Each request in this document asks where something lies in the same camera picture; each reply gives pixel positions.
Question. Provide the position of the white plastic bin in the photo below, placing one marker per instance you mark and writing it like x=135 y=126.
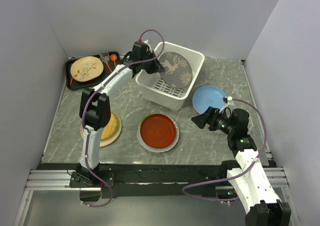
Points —
x=155 y=89

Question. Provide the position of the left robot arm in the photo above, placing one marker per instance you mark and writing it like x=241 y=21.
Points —
x=95 y=110

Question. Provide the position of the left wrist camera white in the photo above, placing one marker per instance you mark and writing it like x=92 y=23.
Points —
x=146 y=41

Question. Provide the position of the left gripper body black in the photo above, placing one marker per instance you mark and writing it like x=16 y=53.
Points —
x=145 y=66

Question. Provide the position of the red scalloped plate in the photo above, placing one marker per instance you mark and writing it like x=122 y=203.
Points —
x=158 y=131

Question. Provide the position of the small clear glass cup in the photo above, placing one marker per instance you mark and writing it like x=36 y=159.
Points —
x=104 y=57

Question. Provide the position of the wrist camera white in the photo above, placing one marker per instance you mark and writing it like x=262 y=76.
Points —
x=228 y=100
x=146 y=41

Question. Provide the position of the pink plate under blue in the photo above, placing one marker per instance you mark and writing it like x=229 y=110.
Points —
x=199 y=104

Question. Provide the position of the black serving tray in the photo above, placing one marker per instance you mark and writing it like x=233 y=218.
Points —
x=80 y=85

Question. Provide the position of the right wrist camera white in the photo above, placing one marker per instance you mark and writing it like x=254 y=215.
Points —
x=228 y=100

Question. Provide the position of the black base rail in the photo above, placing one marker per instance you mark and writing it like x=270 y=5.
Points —
x=146 y=180

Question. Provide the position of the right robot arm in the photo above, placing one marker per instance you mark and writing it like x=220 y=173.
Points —
x=246 y=174

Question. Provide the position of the beige bird plate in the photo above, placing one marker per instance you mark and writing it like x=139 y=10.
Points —
x=86 y=69

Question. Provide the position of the grey reindeer plate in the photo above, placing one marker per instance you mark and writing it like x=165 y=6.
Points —
x=177 y=70

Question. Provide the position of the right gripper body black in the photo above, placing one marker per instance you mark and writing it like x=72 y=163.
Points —
x=220 y=122

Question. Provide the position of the white plate under stack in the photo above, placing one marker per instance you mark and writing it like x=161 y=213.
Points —
x=158 y=150

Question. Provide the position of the aluminium frame rail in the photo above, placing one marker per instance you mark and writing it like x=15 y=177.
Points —
x=51 y=180

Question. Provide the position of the cream plate under mat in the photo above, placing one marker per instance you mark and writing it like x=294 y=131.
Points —
x=110 y=140

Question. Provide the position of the woven bamboo mat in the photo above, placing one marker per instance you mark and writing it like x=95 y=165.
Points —
x=111 y=127

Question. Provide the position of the orange spoon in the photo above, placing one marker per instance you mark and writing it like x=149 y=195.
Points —
x=114 y=58

